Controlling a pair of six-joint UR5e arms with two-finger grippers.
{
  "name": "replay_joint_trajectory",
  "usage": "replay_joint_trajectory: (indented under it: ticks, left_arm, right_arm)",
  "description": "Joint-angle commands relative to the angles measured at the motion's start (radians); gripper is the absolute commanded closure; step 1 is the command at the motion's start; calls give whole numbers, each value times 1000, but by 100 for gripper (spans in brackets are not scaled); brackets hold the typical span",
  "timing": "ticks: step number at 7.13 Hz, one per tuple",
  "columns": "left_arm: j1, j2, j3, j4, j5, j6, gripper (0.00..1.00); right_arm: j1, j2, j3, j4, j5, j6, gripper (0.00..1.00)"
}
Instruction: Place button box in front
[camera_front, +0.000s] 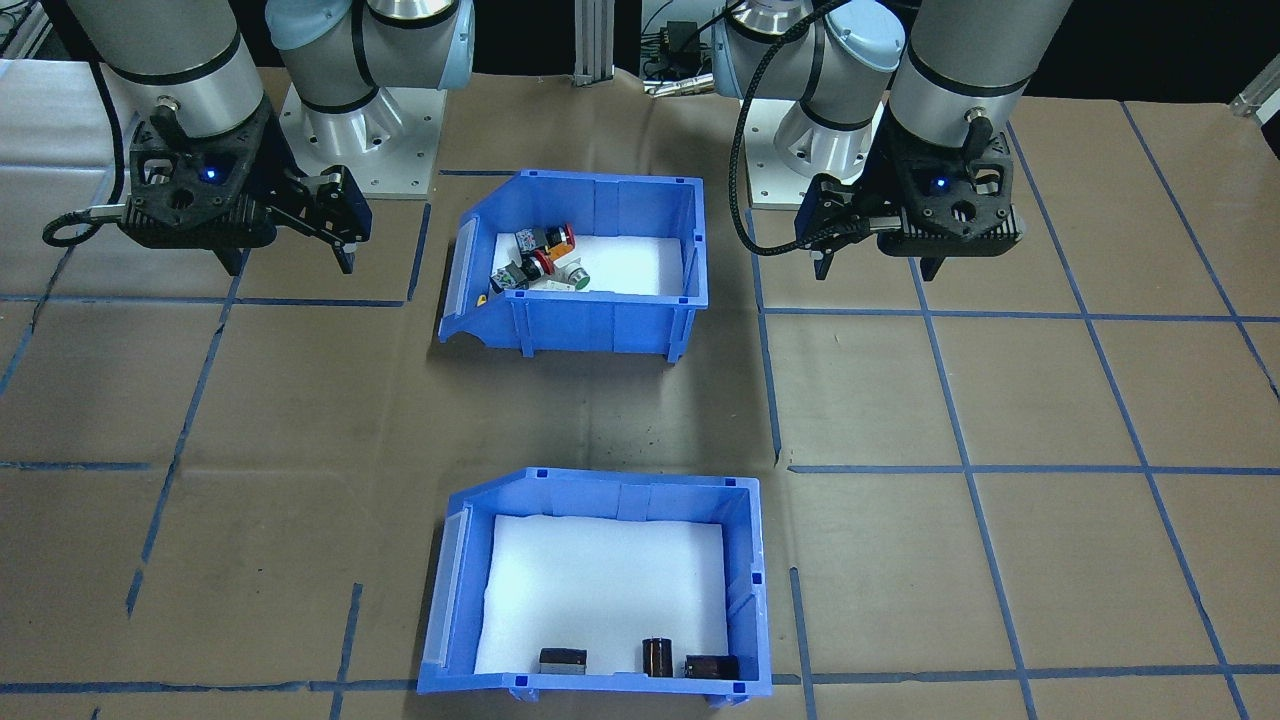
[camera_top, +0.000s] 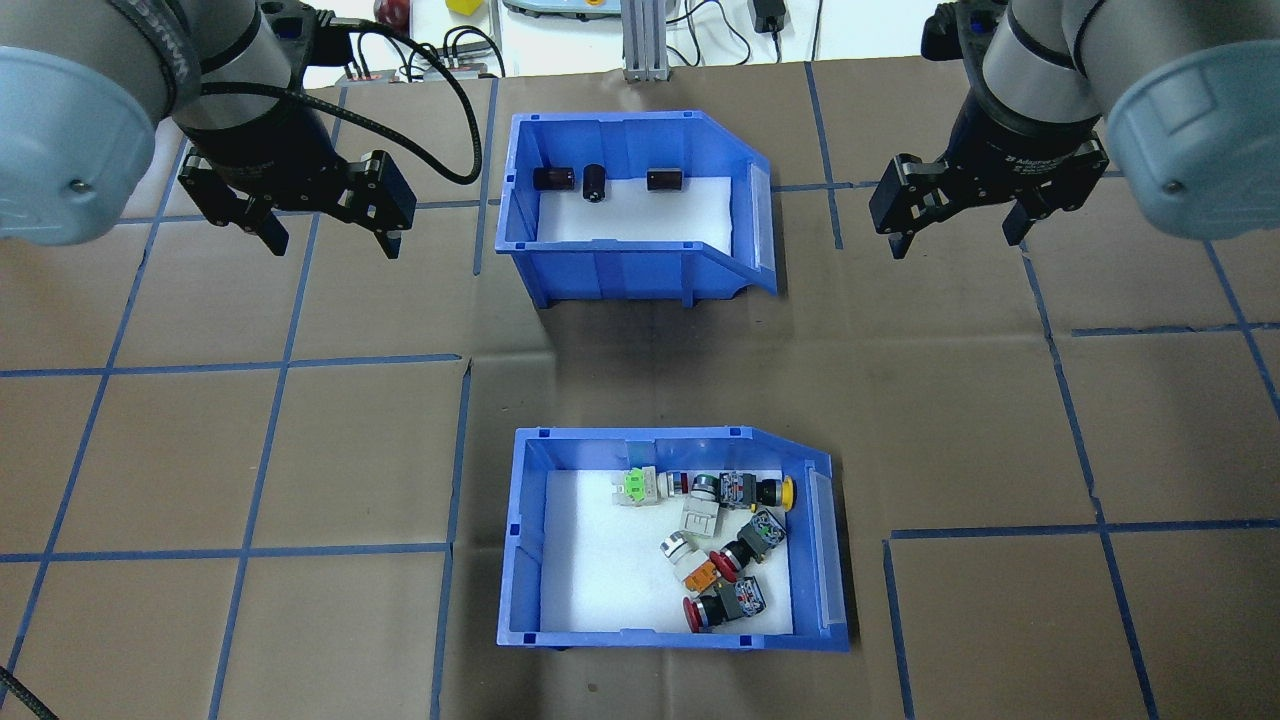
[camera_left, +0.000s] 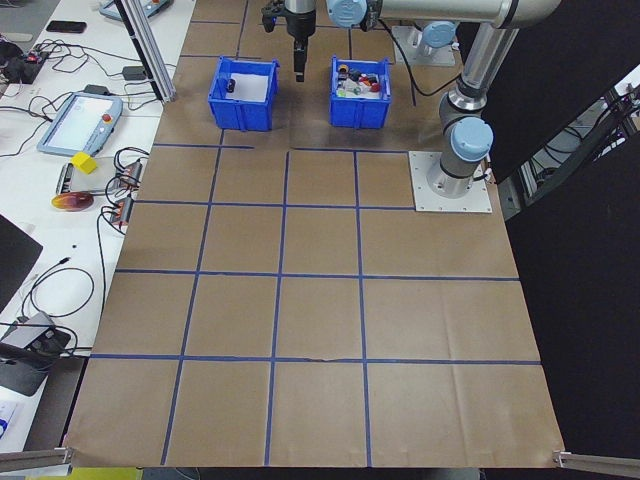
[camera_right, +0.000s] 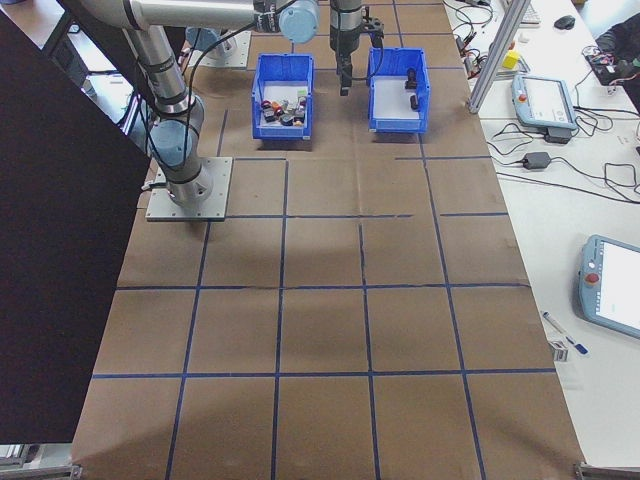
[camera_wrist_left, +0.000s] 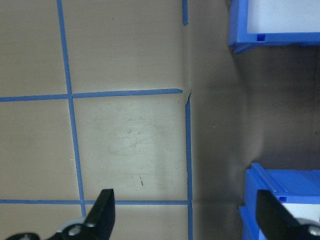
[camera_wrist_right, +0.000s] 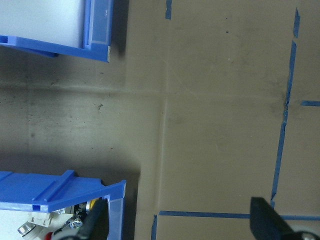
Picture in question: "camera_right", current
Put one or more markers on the yellow mushroom push button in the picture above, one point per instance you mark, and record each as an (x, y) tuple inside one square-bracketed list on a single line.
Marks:
[(299, 119)]

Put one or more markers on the small grey box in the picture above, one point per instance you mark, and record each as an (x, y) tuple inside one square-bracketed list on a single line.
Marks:
[(561, 352)]

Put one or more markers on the white keyboard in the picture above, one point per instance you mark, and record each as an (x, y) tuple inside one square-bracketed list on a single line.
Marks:
[(532, 12)]

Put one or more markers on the black computer mouse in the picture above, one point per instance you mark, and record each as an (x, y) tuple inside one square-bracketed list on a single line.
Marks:
[(565, 21)]

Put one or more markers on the blue plastic button bin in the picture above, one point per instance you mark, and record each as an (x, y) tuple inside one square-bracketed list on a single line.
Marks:
[(282, 131)]

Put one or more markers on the silver button green block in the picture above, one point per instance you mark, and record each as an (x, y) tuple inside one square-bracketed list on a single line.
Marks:
[(301, 93)]

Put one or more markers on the black frame cover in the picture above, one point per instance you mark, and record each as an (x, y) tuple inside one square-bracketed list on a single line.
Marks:
[(50, 250)]

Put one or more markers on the red mushroom push button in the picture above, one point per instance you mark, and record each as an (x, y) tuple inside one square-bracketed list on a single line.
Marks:
[(265, 105)]

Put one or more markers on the silver UR5e robot arm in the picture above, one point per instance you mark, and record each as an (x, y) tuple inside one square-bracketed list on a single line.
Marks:
[(220, 47), (165, 75)]

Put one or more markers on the small white object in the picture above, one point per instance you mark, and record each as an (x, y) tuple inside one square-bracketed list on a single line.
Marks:
[(523, 38)]

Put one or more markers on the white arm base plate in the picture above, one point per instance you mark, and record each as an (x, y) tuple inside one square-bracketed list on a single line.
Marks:
[(220, 200), (242, 55)]

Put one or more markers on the small black box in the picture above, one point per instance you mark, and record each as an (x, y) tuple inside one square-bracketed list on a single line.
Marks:
[(557, 136)]

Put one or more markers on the tall aluminium profile post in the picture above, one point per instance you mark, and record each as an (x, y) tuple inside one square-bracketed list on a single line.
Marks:
[(495, 55)]

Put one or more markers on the blue marker pen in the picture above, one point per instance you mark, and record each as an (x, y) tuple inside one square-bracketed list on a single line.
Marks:
[(577, 346)]

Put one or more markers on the black power adapter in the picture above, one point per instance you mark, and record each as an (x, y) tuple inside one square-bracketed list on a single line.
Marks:
[(537, 161)]

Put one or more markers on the red button green contact block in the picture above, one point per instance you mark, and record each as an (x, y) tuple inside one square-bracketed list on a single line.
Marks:
[(303, 103)]

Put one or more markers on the V-shaped metal bar frame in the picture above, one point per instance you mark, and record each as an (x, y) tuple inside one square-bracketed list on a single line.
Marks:
[(15, 452)]

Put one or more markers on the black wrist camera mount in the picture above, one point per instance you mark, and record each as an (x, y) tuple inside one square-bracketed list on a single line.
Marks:
[(372, 27)]

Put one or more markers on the light blue teach pendant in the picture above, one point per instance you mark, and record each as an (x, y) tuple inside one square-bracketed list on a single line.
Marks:
[(615, 290), (542, 100)]

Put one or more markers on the black button white block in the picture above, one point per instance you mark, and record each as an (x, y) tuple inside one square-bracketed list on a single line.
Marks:
[(287, 120)]

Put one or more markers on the yellow cube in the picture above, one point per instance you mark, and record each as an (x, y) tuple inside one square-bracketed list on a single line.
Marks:
[(510, 60)]

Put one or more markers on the aluminium profile bar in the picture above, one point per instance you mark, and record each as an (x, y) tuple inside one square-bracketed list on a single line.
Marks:
[(607, 472), (40, 473)]

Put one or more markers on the small black push button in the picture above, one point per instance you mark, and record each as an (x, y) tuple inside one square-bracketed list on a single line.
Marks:
[(414, 102), (411, 80)]

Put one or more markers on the blue plastic storage bin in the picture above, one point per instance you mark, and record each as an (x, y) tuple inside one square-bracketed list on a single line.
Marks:
[(400, 125)]

